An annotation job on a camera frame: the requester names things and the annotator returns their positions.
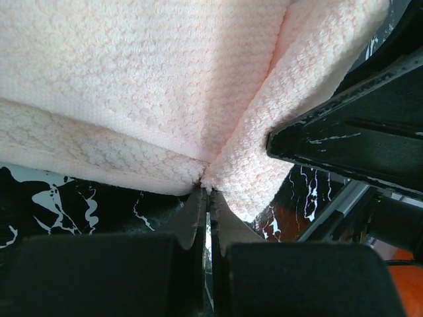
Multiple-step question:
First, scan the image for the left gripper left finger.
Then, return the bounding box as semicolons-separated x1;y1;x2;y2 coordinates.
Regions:
1;188;208;316

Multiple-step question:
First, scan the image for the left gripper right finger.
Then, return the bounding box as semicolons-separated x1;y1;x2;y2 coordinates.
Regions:
210;191;406;316

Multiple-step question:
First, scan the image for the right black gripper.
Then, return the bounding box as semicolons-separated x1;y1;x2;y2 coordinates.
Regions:
266;0;423;262

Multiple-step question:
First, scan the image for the pink towel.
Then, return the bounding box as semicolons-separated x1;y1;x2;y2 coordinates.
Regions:
1;1;389;221

